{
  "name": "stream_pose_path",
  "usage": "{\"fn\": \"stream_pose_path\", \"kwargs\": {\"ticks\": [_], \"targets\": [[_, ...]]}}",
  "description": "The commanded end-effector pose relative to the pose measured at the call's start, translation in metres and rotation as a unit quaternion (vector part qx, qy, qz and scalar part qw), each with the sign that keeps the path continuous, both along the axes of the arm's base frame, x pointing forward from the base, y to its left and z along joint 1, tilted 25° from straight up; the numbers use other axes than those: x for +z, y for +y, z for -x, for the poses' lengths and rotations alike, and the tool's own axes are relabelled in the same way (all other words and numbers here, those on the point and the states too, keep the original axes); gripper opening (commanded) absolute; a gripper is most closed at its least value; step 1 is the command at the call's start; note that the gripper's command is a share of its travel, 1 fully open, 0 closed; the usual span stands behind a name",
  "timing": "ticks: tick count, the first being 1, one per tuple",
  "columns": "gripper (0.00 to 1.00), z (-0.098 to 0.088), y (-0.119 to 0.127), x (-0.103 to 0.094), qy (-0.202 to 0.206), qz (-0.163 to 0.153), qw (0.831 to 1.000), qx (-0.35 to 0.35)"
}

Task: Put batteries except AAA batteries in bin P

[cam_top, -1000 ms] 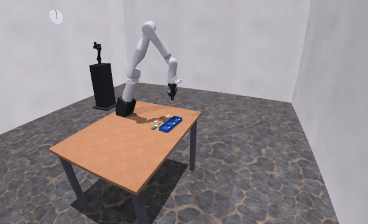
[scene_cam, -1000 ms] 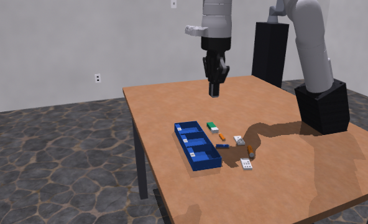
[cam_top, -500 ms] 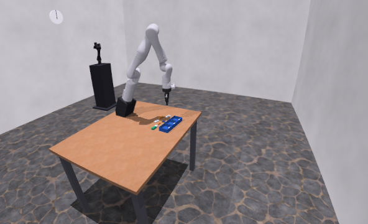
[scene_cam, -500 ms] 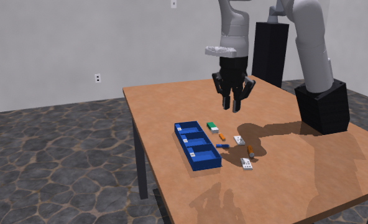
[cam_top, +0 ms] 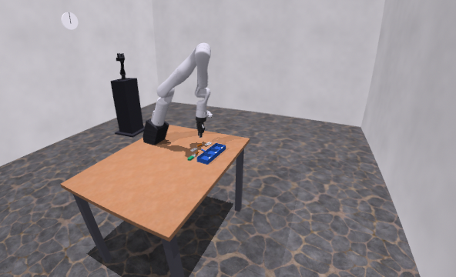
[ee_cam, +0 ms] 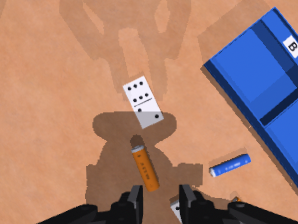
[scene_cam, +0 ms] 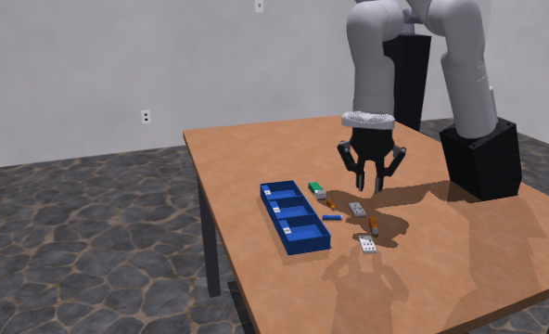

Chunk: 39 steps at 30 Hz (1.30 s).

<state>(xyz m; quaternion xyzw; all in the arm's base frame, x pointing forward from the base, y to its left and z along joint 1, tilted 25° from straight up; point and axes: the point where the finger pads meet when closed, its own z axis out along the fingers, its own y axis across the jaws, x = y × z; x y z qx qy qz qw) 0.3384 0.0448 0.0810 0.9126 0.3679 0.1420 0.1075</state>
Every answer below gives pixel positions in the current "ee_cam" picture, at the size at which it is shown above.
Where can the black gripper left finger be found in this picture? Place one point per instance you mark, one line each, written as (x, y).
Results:
(118, 214)

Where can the white domino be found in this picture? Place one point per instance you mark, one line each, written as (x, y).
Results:
(175, 207)
(143, 102)

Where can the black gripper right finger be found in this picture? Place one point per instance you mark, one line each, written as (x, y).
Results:
(203, 211)

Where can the blue battery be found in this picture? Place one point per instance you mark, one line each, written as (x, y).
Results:
(230, 165)

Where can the blue three-compartment bin rack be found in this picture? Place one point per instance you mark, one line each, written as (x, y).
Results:
(256, 72)

